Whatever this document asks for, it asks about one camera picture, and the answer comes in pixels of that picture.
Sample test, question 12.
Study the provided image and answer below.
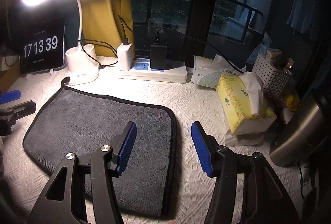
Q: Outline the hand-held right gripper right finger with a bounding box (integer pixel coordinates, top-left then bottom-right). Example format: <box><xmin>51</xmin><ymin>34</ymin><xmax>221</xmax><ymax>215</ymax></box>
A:
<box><xmin>191</xmin><ymin>121</ymin><xmax>303</xmax><ymax>224</ymax></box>

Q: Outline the grey towel with black edge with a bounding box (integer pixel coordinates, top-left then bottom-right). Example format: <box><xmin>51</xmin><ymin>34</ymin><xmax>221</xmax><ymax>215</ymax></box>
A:
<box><xmin>23</xmin><ymin>77</ymin><xmax>178</xmax><ymax>217</ymax></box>

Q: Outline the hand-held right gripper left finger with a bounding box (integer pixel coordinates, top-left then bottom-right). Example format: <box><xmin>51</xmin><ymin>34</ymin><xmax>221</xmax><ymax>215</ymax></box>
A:
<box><xmin>27</xmin><ymin>121</ymin><xmax>137</xmax><ymax>224</ymax></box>

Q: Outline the white tissue pack leaf print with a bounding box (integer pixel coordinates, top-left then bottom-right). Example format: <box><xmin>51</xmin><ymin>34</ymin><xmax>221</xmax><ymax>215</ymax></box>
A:
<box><xmin>191</xmin><ymin>55</ymin><xmax>247</xmax><ymax>89</ymax></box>

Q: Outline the metallic thermos bottle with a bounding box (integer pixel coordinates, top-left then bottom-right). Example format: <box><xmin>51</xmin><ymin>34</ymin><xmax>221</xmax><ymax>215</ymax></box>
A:
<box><xmin>269</xmin><ymin>96</ymin><xmax>329</xmax><ymax>168</ymax></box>

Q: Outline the white desk lamp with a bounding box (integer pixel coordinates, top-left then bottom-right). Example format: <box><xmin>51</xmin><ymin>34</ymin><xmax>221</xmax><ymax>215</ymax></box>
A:
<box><xmin>21</xmin><ymin>0</ymin><xmax>113</xmax><ymax>85</ymax></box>

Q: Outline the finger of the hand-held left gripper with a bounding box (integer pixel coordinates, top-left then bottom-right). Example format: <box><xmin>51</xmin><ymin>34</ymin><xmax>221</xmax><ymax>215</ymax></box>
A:
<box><xmin>0</xmin><ymin>90</ymin><xmax>21</xmax><ymax>104</ymax></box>
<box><xmin>0</xmin><ymin>101</ymin><xmax>37</xmax><ymax>137</ymax></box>

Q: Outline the yellow tissue pack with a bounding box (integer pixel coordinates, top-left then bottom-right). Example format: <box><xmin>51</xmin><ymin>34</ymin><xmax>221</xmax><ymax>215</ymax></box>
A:
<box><xmin>216</xmin><ymin>72</ymin><xmax>278</xmax><ymax>136</ymax></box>

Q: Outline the white plastic basket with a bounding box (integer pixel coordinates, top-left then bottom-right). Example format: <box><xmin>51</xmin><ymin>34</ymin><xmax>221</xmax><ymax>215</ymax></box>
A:
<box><xmin>252</xmin><ymin>54</ymin><xmax>293</xmax><ymax>98</ymax></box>

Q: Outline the white charger block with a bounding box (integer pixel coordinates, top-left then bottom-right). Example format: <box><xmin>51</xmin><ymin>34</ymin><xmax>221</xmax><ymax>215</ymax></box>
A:
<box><xmin>116</xmin><ymin>42</ymin><xmax>133</xmax><ymax>72</ymax></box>

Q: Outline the white power strip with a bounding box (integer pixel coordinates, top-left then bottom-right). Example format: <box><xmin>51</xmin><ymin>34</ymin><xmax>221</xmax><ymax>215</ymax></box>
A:
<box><xmin>115</xmin><ymin>57</ymin><xmax>188</xmax><ymax>84</ymax></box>

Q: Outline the black lamp cable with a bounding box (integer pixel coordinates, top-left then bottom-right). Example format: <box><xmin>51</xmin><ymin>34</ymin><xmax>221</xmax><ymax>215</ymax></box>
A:
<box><xmin>78</xmin><ymin>40</ymin><xmax>120</xmax><ymax>69</ymax></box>

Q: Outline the tablet with clock display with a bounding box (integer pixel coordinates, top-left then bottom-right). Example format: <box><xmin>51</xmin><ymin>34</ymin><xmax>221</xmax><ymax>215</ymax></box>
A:
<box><xmin>19</xmin><ymin>16</ymin><xmax>66</xmax><ymax>76</ymax></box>

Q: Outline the black charger block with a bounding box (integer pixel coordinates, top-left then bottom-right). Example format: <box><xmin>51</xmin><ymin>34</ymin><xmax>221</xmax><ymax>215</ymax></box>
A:
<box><xmin>150</xmin><ymin>42</ymin><xmax>166</xmax><ymax>70</ymax></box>

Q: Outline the yellow curtain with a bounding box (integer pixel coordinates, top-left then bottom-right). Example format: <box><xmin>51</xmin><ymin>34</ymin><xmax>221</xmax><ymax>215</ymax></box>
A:
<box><xmin>81</xmin><ymin>0</ymin><xmax>134</xmax><ymax>57</ymax></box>

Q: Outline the white textured table cover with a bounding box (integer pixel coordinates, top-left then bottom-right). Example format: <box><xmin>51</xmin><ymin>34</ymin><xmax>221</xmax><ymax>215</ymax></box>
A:
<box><xmin>0</xmin><ymin>55</ymin><xmax>314</xmax><ymax>224</ymax></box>

